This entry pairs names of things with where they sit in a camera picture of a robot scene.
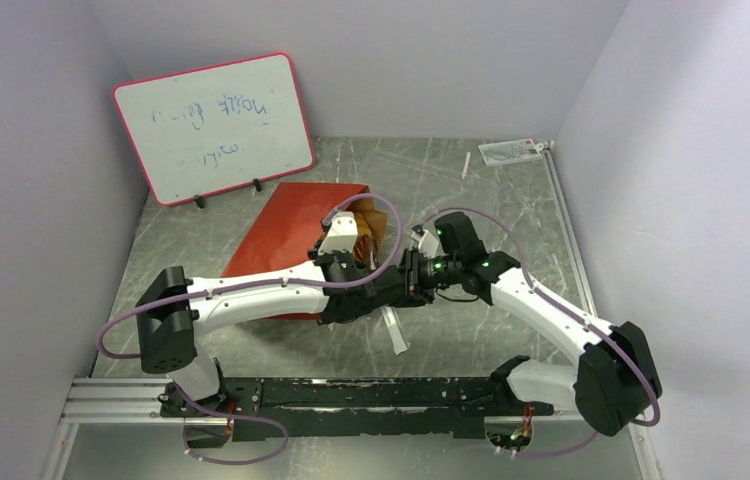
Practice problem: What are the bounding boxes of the white handled metal tongs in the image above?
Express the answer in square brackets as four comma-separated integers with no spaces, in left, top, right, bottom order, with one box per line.
[381,306,409,356]

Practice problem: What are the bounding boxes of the red paper bag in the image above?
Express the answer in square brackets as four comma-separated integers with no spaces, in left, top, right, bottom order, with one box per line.
[220,182,391,323]

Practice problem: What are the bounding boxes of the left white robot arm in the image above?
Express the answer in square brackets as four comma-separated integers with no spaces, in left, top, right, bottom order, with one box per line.
[136,252,431,416]

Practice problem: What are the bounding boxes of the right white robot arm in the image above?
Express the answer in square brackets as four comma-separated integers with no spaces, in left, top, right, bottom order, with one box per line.
[407,208,662,436]

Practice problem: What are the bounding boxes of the white marker pen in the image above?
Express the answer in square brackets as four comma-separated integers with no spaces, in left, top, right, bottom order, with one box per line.
[461,151,472,180]

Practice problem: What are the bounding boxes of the small white card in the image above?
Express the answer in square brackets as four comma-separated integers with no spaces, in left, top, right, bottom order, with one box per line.
[478,139,545,167]

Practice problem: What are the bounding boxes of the red framed whiteboard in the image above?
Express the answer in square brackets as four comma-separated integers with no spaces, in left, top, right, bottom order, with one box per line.
[112,52,316,206]

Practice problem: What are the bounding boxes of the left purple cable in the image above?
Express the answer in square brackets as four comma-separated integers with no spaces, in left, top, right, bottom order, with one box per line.
[96,193,405,464]

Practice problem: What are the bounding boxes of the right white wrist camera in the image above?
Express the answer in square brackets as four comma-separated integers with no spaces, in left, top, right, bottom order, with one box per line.
[411,225,440,258]

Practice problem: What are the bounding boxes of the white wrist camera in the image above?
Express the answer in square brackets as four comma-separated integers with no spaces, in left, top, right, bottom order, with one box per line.
[318,211,358,255]
[411,225,440,258]

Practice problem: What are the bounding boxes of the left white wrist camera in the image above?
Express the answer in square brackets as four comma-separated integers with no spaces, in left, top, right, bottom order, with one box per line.
[318,211,358,255]

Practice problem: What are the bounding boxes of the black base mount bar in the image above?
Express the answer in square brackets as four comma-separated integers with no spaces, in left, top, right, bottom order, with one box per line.
[158,369,554,446]

